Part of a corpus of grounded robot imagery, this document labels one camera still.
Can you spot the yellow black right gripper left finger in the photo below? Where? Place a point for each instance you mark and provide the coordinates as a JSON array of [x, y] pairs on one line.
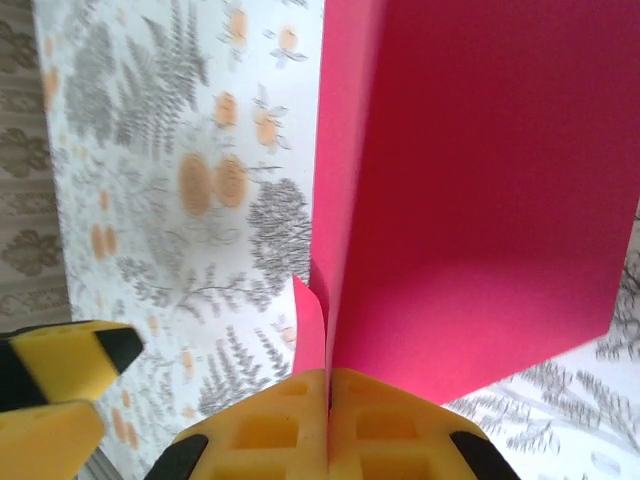
[[270, 435]]

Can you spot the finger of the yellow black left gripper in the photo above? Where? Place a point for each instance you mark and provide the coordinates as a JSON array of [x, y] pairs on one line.
[[70, 360], [45, 445]]

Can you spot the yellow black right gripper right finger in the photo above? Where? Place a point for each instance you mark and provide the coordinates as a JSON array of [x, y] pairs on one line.
[[390, 440]]

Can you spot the pink square paper sheet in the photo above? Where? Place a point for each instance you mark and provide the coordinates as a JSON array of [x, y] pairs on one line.
[[475, 200]]

